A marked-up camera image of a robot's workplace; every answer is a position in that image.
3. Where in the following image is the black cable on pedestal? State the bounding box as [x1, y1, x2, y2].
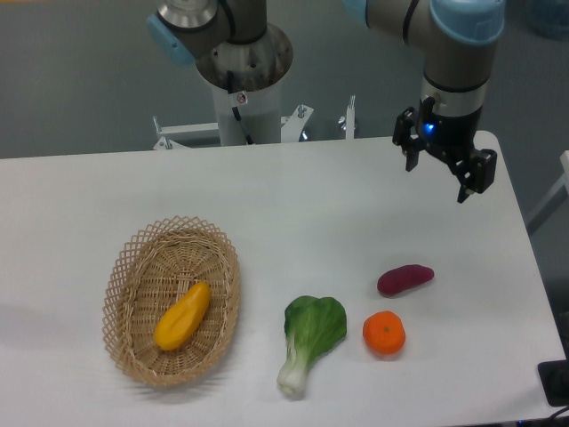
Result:
[225, 70, 255, 146]

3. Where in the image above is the yellow mango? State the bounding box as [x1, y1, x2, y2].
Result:
[154, 282, 212, 351]

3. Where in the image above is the white frame at right edge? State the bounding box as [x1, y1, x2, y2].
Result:
[525, 150, 568, 236]

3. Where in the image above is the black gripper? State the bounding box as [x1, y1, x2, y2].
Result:
[392, 97, 497, 204]

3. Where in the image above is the black device at table edge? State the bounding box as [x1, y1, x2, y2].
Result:
[537, 359, 568, 407]

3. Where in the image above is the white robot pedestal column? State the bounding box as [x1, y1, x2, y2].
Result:
[211, 84, 282, 146]

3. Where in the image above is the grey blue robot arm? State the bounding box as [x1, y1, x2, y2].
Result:
[147, 1, 505, 202]

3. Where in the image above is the purple sweet potato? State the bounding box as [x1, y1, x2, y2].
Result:
[377, 264, 435, 297]

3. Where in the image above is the orange tangerine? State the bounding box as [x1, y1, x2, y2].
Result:
[362, 310, 406, 356]

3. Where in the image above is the woven wicker basket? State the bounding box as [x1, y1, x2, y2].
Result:
[102, 216, 240, 387]

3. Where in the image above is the green bok choy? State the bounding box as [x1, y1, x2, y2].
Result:
[276, 295, 348, 398]

